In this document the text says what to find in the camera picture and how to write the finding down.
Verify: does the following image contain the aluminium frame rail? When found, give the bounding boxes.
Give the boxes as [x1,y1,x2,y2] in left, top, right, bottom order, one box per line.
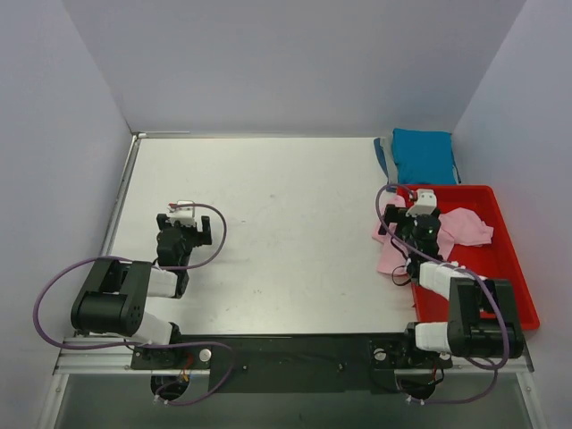
[53,336,534,375]

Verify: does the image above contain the pink t shirt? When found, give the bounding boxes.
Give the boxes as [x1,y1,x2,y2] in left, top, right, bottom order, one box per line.
[372,208,494,275]

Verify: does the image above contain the folded teal t shirt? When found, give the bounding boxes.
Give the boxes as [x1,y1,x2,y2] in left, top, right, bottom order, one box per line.
[391,129,457,185]

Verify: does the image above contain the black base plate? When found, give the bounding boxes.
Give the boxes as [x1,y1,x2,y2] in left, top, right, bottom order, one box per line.
[130,332,452,393]

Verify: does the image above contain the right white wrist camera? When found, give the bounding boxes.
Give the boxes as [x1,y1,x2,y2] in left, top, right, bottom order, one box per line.
[407,189,437,217]

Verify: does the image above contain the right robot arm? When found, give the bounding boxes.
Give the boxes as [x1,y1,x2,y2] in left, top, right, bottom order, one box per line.
[377,205,525,368]

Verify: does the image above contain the folded blue grey t shirt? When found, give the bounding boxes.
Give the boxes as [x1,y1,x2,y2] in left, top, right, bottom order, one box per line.
[374,136,399,184]

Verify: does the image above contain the red plastic tray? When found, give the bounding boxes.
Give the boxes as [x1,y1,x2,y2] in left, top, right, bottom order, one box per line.
[408,185,540,331]

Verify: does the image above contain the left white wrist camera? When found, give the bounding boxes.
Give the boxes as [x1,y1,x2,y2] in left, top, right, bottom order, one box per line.
[166,200,196,227]

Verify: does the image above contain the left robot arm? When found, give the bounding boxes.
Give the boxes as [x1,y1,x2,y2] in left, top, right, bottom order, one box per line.
[71,208,213,368]

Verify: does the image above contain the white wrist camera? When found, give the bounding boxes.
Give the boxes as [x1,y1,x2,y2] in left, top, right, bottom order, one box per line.
[407,189,437,217]
[166,200,196,227]

